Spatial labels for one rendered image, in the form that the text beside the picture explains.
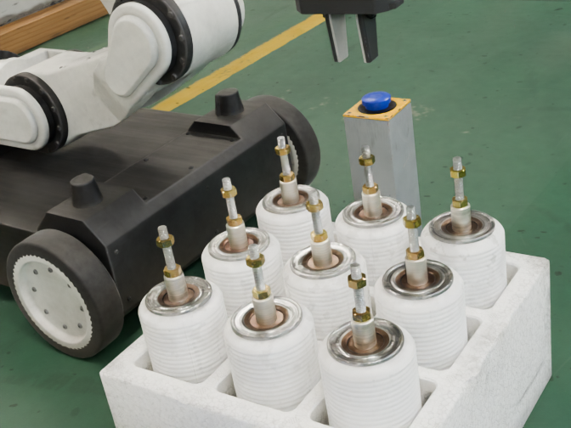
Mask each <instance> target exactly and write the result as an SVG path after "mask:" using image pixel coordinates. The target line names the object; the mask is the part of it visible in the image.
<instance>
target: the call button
mask: <svg viewBox="0 0 571 428"><path fill-rule="evenodd" d="M361 100H362V105H363V106H365V108H366V109H367V110H373V111H375V110H384V109H386V108H387V107H388V104H389V103H390V102H391V95H390V94H389V93H386V92H372V93H367V94H366V95H365V96H363V97H362V99H361Z"/></svg>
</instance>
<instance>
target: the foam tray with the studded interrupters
mask: <svg viewBox="0 0 571 428"><path fill-rule="evenodd" d="M506 282H507V287H506V289H505V290H504V291H503V293H502V294H501V296H500V298H499V299H498V300H497V302H496V303H495V304H494V306H493V307H492V308H490V309H485V310H483V309H477V308H473V307H466V327H467V340H468V343H467V344H466V346H465V347H464V349H463V350H462V352H461V354H460V355H459V356H458V358H457V359H456V360H455V362H454V363H453V365H452V366H451V367H450V369H447V370H444V371H438V370H434V369H428V368H424V367H421V366H418V374H419V382H420V391H421V406H422V409H421V411H420V412H419V414H418V415H417V416H416V418H415V419H414V421H413V422H412V423H411V425H410V427H409V428H523V426H524V424H525V422H526V420H527V419H528V417H529V415H530V413H531V412H532V410H533V408H534V406H535V404H536V403H537V401H538V399H539V398H540V395H541V393H542V392H543V391H544V389H545V387H546V384H547V383H548V381H549V379H550V378H551V300H550V261H549V260H547V259H545V258H543V257H537V256H528V255H523V254H517V253H512V252H507V251H506ZM99 374H100V378H101V380H102V383H103V386H104V389H105V394H106V396H107V400H108V403H109V405H110V411H111V413H112V416H113V420H114V422H115V425H116V428H334V427H331V426H329V420H328V414H327V410H326V405H325V395H324V389H323V384H322V379H321V380H320V381H319V382H318V383H317V385H316V386H315V387H314V388H313V389H312V391H311V392H310V393H309V394H308V395H307V396H306V397H305V398H304V399H303V400H302V402H301V403H300V404H299V405H298V406H297V408H296V409H294V410H292V411H290V412H282V411H279V410H276V409H273V408H268V407H265V406H263V405H260V404H256V403H252V402H249V401H246V400H243V399H240V398H238V397H237V396H236V393H235V386H234V382H233V377H232V374H231V369H230V365H229V359H228V358H227V359H226V360H225V361H224V362H223V363H222V364H221V365H220V366H219V367H218V368H217V369H216V370H215V371H214V372H213V373H212V374H211V375H210V376H209V377H208V378H207V379H206V380H205V381H203V382H201V383H199V384H191V383H189V382H185V381H182V380H178V379H174V378H172V377H169V376H166V375H163V374H158V373H156V372H154V370H153V367H152V363H151V361H150V355H149V351H148V348H147V346H146V342H145V338H144V334H142V335H141V336H140V337H139V338H138V339H137V340H136V341H135V342H134V343H133V344H132V345H130V346H129V347H128V348H127V349H126V350H125V351H123V352H122V353H121V354H120V355H119V356H117V357H116V358H115V359H114V360H113V361H112V362H110V363H109V364H108V365H107V366H106V367H104V368H103V369H102V370H101V371H100V372H99Z"/></svg>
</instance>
